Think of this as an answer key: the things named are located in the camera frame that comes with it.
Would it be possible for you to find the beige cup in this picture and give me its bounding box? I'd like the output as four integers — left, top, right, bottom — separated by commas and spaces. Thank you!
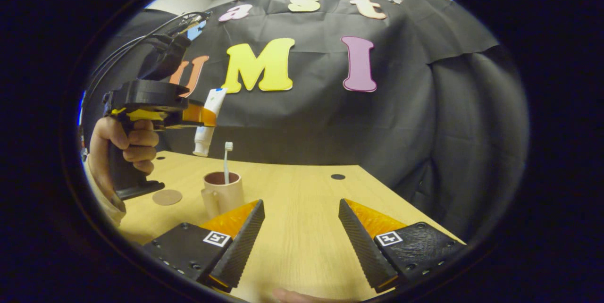
201, 171, 245, 219

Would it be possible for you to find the white toothpaste tube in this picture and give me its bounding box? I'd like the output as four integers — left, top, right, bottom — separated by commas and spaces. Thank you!
193, 87, 228, 157

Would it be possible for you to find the round brown coaster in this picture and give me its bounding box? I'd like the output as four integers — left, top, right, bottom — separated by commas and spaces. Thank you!
152, 189, 183, 206

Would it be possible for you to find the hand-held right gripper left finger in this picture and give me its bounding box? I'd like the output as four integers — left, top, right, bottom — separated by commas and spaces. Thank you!
142, 199, 265, 293

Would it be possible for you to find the black backdrop cloth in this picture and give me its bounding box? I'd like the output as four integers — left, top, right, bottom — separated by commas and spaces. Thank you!
83, 0, 529, 242

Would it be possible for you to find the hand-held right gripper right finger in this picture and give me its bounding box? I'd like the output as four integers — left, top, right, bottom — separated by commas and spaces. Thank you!
338, 198, 468, 294

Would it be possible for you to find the white toothbrush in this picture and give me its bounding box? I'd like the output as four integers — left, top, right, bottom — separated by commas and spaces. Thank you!
223, 142, 234, 185

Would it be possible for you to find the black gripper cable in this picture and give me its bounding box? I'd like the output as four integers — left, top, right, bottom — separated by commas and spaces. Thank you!
85, 10, 212, 101

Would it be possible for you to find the wooden desktop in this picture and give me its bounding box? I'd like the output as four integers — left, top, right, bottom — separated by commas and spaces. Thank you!
116, 151, 465, 303

